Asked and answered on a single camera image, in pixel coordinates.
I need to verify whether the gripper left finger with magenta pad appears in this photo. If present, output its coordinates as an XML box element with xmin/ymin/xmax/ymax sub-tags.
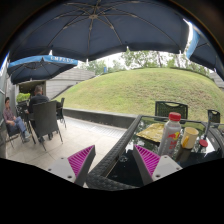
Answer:
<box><xmin>47</xmin><ymin>145</ymin><xmax>96</xmax><ymax>186</ymax></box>

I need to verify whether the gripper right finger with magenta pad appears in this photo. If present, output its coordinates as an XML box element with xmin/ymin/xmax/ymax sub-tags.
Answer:
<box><xmin>133</xmin><ymin>145</ymin><xmax>182</xmax><ymax>185</ymax></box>

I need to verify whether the glass-top wicker table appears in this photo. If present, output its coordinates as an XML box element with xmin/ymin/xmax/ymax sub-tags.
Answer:
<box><xmin>86</xmin><ymin>116</ymin><xmax>224</xmax><ymax>191</ymax></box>

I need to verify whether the yellow snack bag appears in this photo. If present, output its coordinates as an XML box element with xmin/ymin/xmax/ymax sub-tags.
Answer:
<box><xmin>137</xmin><ymin>123</ymin><xmax>164</xmax><ymax>142</ymax></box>

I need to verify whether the plastic bottle with red cap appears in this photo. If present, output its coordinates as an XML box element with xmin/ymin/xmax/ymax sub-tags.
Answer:
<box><xmin>158</xmin><ymin>112</ymin><xmax>181</xmax><ymax>156</ymax></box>

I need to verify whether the cream yellow mug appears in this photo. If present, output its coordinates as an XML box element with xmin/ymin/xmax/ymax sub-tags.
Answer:
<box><xmin>181</xmin><ymin>127</ymin><xmax>199</xmax><ymax>149</ymax></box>

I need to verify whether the dark wicker chair near man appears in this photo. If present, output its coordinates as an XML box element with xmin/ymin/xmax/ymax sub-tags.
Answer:
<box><xmin>27</xmin><ymin>100</ymin><xmax>64</xmax><ymax>152</ymax></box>

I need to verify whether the small red-lidded container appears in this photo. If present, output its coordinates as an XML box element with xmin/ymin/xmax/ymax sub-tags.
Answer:
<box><xmin>199</xmin><ymin>139</ymin><xmax>208</xmax><ymax>152</ymax></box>

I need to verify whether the dark chair behind table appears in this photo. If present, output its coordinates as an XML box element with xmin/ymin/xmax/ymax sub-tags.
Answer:
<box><xmin>155</xmin><ymin>101</ymin><xmax>188</xmax><ymax>119</ymax></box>

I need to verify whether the dark chair in background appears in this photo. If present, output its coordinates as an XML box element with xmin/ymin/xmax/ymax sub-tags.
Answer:
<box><xmin>56</xmin><ymin>98</ymin><xmax>66</xmax><ymax>128</ymax></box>

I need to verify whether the dark chair at right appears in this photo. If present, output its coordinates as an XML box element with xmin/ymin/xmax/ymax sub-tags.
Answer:
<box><xmin>208</xmin><ymin>109</ymin><xmax>220</xmax><ymax>123</ymax></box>

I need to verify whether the seated man in dark jacket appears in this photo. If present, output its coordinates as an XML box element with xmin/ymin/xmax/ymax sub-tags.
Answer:
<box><xmin>27</xmin><ymin>85</ymin><xmax>63</xmax><ymax>144</ymax></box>

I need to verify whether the seated person in jeans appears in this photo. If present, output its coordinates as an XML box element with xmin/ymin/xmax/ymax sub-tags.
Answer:
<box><xmin>3</xmin><ymin>97</ymin><xmax>31</xmax><ymax>142</ymax></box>

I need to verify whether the blue umbrella with white lettering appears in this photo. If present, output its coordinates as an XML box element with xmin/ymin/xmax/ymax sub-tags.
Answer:
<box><xmin>7</xmin><ymin>55</ymin><xmax>78</xmax><ymax>84</ymax></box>

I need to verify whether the blue umbrella at right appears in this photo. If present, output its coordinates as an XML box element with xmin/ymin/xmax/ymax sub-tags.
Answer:
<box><xmin>186</xmin><ymin>25</ymin><xmax>224</xmax><ymax>81</ymax></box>

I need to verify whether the large dark blue umbrella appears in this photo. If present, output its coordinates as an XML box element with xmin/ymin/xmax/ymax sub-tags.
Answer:
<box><xmin>10</xmin><ymin>0</ymin><xmax>189</xmax><ymax>61</ymax></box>

